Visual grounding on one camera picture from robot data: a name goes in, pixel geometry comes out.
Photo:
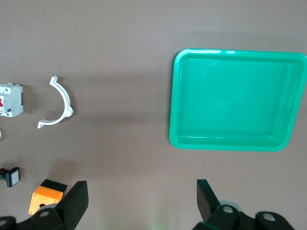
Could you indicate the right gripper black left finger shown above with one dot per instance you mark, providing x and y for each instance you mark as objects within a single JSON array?
[{"x": 72, "y": 203}]

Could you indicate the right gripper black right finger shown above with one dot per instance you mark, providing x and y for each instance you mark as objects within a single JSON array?
[{"x": 208, "y": 206}]

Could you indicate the orange black box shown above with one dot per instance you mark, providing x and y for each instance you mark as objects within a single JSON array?
[{"x": 45, "y": 196}]

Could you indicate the small black push button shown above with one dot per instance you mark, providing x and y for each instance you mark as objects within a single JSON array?
[{"x": 13, "y": 177}]

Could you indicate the blue white round dome part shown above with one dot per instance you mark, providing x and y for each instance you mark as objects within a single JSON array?
[{"x": 1, "y": 135}]

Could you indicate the small white curved pipe clamp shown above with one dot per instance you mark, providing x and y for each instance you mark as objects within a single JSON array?
[{"x": 66, "y": 100}]

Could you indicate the green plastic tray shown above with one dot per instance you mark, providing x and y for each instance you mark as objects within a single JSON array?
[{"x": 227, "y": 100}]

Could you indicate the brown table cover cloth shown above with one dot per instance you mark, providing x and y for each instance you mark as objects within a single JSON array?
[{"x": 120, "y": 60}]

